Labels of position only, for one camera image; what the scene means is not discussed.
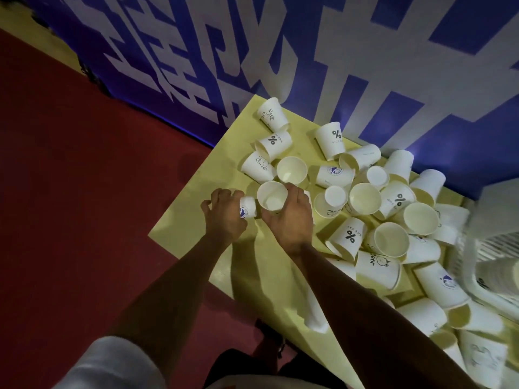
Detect person's right forearm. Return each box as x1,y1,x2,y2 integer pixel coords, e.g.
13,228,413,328
280,239,484,389

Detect person's right hand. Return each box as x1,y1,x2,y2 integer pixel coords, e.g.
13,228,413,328
259,183,315,251

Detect plain white paper cup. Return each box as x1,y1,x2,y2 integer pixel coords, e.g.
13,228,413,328
256,181,290,213

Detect white shirt sleeve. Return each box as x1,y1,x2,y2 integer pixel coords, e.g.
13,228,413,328
52,335,168,389

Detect pile of white paper cups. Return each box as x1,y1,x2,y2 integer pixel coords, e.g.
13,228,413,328
240,97,512,389

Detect person's left forearm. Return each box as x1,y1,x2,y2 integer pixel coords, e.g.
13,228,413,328
106,231,245,363

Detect black shoe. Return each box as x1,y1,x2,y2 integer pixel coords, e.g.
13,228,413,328
252,318,286,358

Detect nested white cup stack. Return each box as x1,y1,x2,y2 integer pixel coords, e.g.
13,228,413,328
474,257,519,298

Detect blue-print white paper cup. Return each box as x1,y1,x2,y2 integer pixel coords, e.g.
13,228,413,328
239,196,258,220

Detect blue banner with white print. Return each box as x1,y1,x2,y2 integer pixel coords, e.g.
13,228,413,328
22,0,519,201

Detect black shorts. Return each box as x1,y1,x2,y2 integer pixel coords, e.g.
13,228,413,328
202,347,354,389

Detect white plastic basket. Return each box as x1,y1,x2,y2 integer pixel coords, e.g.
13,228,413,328
445,183,519,314

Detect person's left hand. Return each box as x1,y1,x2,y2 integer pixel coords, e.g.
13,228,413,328
201,188,248,242

